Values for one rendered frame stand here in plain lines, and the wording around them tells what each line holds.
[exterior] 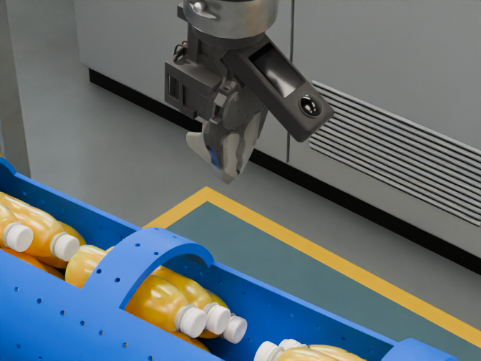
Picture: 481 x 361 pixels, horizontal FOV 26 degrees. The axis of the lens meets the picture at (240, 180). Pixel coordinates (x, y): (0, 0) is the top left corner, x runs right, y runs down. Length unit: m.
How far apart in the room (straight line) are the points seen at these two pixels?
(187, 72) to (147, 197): 2.59
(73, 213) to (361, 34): 1.61
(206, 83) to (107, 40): 3.02
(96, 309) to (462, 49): 1.78
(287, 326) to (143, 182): 2.19
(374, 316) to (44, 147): 1.45
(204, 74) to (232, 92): 0.04
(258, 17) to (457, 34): 2.02
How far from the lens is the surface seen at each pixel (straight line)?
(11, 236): 1.58
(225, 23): 0.96
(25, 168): 2.14
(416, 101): 3.13
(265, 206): 3.56
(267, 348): 1.36
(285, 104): 0.99
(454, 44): 2.97
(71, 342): 1.42
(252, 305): 1.56
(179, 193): 3.62
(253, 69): 0.99
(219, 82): 1.02
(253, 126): 1.09
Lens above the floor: 2.14
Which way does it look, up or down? 36 degrees down
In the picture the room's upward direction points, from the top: straight up
